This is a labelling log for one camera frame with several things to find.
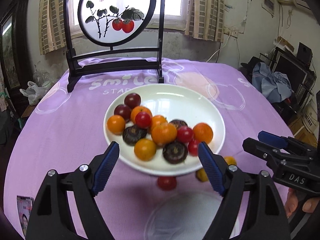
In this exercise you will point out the white plastic bag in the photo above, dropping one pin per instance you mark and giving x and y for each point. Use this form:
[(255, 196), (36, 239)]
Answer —
[(34, 93)]

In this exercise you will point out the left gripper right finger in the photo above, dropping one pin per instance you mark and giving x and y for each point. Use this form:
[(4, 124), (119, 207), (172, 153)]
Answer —
[(265, 216)]

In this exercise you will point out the dark purple plum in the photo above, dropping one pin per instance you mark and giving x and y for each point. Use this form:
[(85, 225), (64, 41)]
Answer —
[(124, 111), (132, 100)]

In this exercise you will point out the dark framed mirror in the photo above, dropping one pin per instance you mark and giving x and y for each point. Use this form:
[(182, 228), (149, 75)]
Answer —
[(14, 55)]

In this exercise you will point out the blue clothes pile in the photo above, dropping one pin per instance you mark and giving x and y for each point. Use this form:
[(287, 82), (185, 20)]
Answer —
[(274, 86)]

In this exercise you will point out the yellow-orange citrus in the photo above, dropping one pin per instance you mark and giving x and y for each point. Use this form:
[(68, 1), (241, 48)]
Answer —
[(157, 120)]

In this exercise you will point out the person's right hand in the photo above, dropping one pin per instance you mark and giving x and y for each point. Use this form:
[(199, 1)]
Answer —
[(292, 203)]

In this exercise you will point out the small orange mandarin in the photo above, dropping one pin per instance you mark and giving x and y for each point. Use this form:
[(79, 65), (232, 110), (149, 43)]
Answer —
[(116, 124)]

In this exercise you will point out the small orange citrus back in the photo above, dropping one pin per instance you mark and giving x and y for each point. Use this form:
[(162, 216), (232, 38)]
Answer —
[(137, 110)]

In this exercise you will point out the wall power outlet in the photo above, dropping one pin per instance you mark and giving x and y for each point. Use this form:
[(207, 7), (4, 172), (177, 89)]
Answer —
[(231, 31)]

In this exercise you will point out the smartphone on table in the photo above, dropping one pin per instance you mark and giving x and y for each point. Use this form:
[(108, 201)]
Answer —
[(24, 208)]

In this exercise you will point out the right beige curtain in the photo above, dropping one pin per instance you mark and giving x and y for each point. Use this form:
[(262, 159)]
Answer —
[(205, 20)]

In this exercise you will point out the wrinkled orange mandarin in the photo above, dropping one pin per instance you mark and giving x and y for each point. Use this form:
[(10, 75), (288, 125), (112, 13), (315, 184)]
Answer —
[(164, 134)]

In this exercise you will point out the dark water chestnut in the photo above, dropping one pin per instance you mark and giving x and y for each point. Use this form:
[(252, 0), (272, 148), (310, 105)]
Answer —
[(178, 123), (131, 135), (175, 152)]

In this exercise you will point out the white oval plate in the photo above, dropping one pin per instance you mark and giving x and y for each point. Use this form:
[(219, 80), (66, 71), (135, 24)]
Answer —
[(172, 102)]

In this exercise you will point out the purple printed tablecloth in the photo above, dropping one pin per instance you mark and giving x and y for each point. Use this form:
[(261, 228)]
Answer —
[(66, 131)]

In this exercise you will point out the small orange kumquat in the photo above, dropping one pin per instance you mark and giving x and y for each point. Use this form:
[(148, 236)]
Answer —
[(145, 149)]

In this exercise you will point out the large orange mandarin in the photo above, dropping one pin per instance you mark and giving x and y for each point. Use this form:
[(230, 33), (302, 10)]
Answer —
[(203, 132)]

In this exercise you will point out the red cherry tomato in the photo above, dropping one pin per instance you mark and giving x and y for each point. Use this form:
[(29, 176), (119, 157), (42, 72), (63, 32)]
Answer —
[(143, 120), (193, 147), (167, 183), (184, 134)]

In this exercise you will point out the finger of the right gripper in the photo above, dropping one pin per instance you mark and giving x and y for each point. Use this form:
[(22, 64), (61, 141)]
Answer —
[(269, 154), (281, 142)]

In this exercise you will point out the left beige curtain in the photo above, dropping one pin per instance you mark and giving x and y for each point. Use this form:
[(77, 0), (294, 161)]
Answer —
[(54, 28)]

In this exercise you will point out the beige curtain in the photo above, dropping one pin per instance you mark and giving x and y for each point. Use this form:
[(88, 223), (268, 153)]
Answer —
[(54, 28), (205, 20)]

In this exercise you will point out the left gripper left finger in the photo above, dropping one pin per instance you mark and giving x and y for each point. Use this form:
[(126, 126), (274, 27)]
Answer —
[(51, 216)]

